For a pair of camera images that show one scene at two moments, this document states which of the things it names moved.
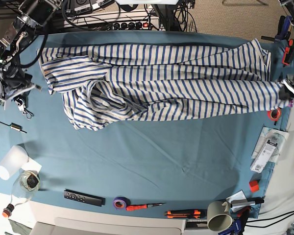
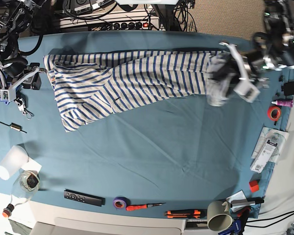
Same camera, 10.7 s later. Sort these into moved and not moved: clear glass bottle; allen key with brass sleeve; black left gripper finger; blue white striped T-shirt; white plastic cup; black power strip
Moved: blue white striped T-shirt; black left gripper finger
Not moved: black power strip; white plastic cup; allen key with brass sleeve; clear glass bottle
